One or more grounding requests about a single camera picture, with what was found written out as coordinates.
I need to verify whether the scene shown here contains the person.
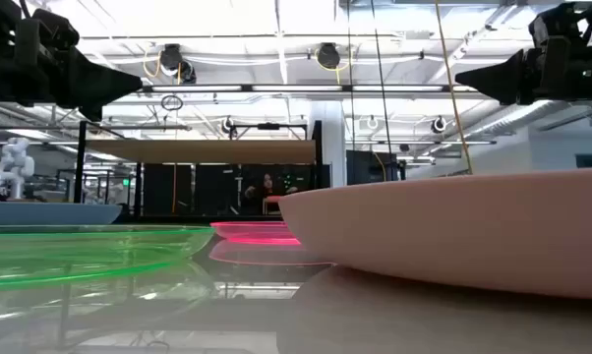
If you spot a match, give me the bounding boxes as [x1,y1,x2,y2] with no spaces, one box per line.
[243,171,300,216]

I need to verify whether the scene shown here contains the black partition panels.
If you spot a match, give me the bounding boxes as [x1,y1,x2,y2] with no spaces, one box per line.
[142,162,332,217]

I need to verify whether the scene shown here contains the long ceiling light bar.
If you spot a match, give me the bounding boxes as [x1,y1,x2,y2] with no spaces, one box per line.
[141,84,479,94]

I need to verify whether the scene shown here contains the black monitor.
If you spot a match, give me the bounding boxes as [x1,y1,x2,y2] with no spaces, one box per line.
[345,149,401,187]

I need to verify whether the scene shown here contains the silver air duct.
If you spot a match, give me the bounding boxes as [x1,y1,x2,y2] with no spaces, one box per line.
[465,100,592,142]

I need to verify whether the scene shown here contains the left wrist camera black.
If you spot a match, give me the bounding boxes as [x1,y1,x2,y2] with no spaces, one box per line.
[30,7,81,50]

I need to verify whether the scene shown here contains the salmon pink opaque plate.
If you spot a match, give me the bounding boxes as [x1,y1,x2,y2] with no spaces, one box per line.
[277,166,592,302]

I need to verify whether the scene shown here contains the translucent green divided plate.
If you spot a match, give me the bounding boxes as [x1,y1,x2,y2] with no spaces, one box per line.
[0,224,216,292]

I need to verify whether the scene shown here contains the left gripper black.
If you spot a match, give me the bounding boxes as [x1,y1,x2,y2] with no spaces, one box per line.
[0,0,144,123]

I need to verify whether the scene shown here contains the blue opaque plate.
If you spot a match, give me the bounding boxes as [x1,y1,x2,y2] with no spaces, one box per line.
[0,202,124,227]

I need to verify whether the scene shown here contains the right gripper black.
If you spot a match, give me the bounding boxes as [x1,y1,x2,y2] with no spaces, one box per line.
[454,0,592,106]

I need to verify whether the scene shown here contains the long black cable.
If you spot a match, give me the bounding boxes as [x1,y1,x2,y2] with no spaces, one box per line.
[370,0,400,182]

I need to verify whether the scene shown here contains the translucent pink divided plate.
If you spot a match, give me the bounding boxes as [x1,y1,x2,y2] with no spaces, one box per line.
[209,220,303,247]

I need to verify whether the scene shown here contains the wooden shelf with black frame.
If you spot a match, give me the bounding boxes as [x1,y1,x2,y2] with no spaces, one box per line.
[73,119,326,222]

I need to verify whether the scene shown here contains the long yellow cable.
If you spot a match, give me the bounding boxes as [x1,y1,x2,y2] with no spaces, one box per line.
[433,0,474,176]

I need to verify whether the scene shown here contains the black table frame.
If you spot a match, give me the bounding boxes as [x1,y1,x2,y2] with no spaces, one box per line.
[121,213,283,226]

